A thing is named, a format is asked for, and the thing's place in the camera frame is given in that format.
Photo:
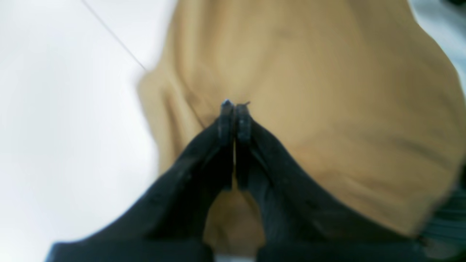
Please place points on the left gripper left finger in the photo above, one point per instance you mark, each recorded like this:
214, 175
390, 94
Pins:
166, 224

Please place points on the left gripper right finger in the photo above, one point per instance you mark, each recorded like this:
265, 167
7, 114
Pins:
302, 221

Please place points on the brown t-shirt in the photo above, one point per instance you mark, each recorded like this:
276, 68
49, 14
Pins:
364, 100

